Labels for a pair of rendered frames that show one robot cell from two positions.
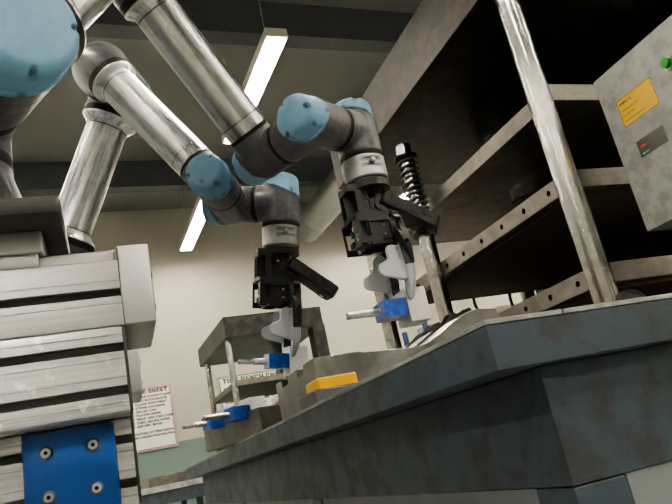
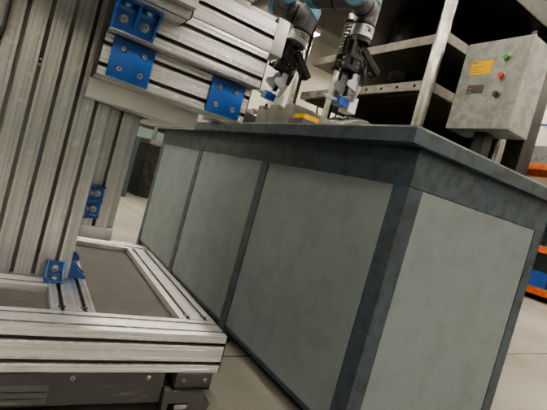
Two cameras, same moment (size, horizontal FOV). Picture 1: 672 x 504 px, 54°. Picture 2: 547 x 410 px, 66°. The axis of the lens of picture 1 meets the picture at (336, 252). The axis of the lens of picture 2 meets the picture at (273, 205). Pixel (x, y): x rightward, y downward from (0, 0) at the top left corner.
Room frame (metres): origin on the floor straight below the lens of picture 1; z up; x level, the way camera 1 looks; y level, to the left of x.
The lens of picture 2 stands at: (-0.37, 0.32, 0.59)
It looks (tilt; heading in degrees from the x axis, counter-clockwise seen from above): 2 degrees down; 350
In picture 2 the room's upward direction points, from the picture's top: 15 degrees clockwise
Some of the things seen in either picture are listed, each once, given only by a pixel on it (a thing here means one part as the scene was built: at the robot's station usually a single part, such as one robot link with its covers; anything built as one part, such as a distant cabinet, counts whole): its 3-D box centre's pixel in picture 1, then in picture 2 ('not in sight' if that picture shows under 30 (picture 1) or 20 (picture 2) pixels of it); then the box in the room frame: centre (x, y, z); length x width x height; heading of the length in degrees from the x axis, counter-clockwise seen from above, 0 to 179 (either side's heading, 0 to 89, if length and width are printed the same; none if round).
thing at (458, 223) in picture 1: (537, 178); (406, 73); (2.21, -0.75, 1.52); 1.10 x 0.70 x 0.05; 22
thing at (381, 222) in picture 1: (371, 218); (353, 56); (1.04, -0.07, 1.09); 0.09 x 0.08 x 0.12; 112
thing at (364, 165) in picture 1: (366, 174); (362, 34); (1.04, -0.08, 1.17); 0.08 x 0.08 x 0.05
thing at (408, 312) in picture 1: (385, 311); (338, 101); (1.04, -0.06, 0.93); 0.13 x 0.05 x 0.05; 112
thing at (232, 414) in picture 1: (233, 414); not in sight; (1.39, 0.28, 0.86); 0.13 x 0.05 x 0.05; 129
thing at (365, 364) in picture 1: (416, 364); (324, 130); (1.30, -0.11, 0.87); 0.50 x 0.26 x 0.14; 112
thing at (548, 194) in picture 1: (556, 244); (395, 111); (2.21, -0.74, 1.27); 1.10 x 0.74 x 0.05; 22
